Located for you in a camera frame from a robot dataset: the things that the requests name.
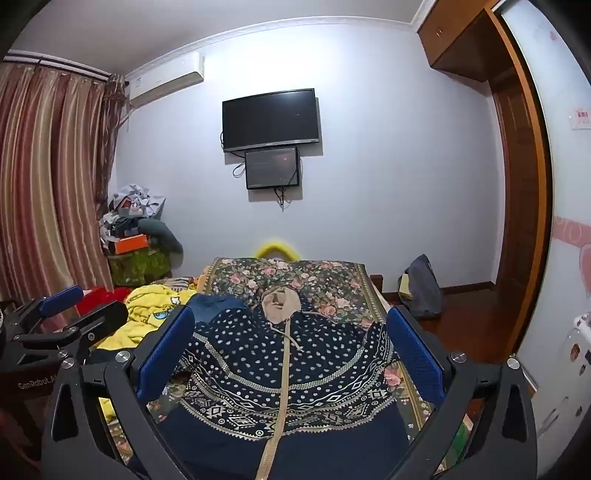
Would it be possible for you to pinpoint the grey pillow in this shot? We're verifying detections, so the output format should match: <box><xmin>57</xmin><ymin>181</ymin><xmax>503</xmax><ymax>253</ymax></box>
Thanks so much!
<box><xmin>137</xmin><ymin>218</ymin><xmax>184</xmax><ymax>254</ymax></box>

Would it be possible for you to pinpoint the pink wall sticker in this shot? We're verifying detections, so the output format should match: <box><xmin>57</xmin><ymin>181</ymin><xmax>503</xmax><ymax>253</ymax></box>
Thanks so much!
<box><xmin>554</xmin><ymin>215</ymin><xmax>591</xmax><ymax>296</ymax></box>

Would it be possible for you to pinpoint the brown wooden door frame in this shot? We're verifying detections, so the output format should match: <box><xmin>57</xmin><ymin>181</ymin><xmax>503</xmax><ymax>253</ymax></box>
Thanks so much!
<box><xmin>485</xmin><ymin>9</ymin><xmax>555</xmax><ymax>384</ymax></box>

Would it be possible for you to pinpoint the red cloth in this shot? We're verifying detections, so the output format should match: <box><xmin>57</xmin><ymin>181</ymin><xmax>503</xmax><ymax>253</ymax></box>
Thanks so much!
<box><xmin>76</xmin><ymin>286</ymin><xmax>132</xmax><ymax>319</ymax></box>

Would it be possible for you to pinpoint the white curtain rail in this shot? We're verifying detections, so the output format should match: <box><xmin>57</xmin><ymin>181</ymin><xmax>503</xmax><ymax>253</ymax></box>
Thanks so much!
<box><xmin>2</xmin><ymin>50</ymin><xmax>114</xmax><ymax>81</ymax></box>

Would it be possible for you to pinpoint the green cloth covered table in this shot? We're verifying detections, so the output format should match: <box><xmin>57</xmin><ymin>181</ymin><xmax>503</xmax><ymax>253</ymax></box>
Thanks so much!
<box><xmin>108</xmin><ymin>247</ymin><xmax>172</xmax><ymax>287</ymax></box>

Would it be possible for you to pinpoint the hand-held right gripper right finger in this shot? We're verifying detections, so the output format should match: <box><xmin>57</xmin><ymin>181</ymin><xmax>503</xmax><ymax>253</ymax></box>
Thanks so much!
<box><xmin>387</xmin><ymin>305</ymin><xmax>541</xmax><ymax>480</ymax></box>

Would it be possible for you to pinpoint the white cabinet with stickers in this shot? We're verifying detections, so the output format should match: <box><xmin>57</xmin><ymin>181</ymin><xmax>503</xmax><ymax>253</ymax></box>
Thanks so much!
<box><xmin>517</xmin><ymin>314</ymin><xmax>591</xmax><ymax>462</ymax></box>

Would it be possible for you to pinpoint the striped red curtain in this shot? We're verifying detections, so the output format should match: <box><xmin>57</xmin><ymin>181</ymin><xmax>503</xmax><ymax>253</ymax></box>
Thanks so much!
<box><xmin>0</xmin><ymin>62</ymin><xmax>125</xmax><ymax>305</ymax></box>

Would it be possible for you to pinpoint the pile of clothes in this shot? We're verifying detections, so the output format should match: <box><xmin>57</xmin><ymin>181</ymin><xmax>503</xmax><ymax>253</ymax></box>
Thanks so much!
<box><xmin>99</xmin><ymin>185</ymin><xmax>167</xmax><ymax>245</ymax></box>

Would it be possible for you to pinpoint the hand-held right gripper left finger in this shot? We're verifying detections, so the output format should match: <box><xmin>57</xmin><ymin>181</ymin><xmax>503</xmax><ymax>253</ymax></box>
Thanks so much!
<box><xmin>41</xmin><ymin>305</ymin><xmax>197</xmax><ymax>480</ymax></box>

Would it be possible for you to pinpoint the navy patterned hooded robe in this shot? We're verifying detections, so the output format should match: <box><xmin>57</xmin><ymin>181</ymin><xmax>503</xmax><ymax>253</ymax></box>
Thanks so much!
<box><xmin>127</xmin><ymin>285</ymin><xmax>411</xmax><ymax>480</ymax></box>

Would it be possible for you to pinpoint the floral bedspread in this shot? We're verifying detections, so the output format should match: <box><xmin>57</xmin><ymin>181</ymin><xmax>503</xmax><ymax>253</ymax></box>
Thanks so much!
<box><xmin>106</xmin><ymin>256</ymin><xmax>467</xmax><ymax>480</ymax></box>

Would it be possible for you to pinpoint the large black wall television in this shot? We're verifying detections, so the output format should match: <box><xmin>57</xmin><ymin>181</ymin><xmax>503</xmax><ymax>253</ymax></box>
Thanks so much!
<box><xmin>222</xmin><ymin>89</ymin><xmax>321</xmax><ymax>153</ymax></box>

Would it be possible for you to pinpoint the striped pillow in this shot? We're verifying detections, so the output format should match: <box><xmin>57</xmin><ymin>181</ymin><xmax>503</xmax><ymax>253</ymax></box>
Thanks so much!
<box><xmin>154</xmin><ymin>276</ymin><xmax>204</xmax><ymax>291</ymax></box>

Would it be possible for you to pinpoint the yellow ring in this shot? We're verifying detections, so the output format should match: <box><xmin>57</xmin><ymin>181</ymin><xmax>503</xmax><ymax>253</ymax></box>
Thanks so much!
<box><xmin>255</xmin><ymin>238</ymin><xmax>301</xmax><ymax>261</ymax></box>

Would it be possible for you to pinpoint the yellow cartoon blanket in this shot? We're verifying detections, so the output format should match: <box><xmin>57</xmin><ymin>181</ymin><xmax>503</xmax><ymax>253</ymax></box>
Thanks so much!
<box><xmin>90</xmin><ymin>276</ymin><xmax>204</xmax><ymax>423</ymax></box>

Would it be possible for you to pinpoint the grey bag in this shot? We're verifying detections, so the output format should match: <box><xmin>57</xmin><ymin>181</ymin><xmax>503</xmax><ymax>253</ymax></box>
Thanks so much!
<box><xmin>404</xmin><ymin>254</ymin><xmax>444</xmax><ymax>319</ymax></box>

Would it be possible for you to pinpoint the orange box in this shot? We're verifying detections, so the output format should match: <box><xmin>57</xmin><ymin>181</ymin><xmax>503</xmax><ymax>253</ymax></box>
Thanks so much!
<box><xmin>113</xmin><ymin>234</ymin><xmax>151</xmax><ymax>254</ymax></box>

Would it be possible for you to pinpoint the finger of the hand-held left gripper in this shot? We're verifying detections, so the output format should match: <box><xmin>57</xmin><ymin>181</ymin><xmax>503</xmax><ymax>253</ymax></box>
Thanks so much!
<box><xmin>7</xmin><ymin>285</ymin><xmax>85</xmax><ymax>333</ymax></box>
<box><xmin>9</xmin><ymin>302</ymin><xmax>129</xmax><ymax>357</ymax></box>

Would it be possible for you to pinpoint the brown wooden overhead cabinet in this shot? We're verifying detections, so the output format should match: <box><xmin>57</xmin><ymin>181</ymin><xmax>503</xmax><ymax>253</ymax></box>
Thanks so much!
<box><xmin>417</xmin><ymin>0</ymin><xmax>502</xmax><ymax>81</ymax></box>

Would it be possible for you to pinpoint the white air conditioner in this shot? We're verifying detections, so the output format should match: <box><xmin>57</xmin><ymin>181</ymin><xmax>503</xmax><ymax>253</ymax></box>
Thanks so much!
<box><xmin>127</xmin><ymin>51</ymin><xmax>205</xmax><ymax>107</ymax></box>

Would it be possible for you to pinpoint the small black wall monitor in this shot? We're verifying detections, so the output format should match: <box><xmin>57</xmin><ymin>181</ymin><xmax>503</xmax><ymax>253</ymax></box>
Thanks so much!
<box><xmin>245</xmin><ymin>147</ymin><xmax>300</xmax><ymax>190</ymax></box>

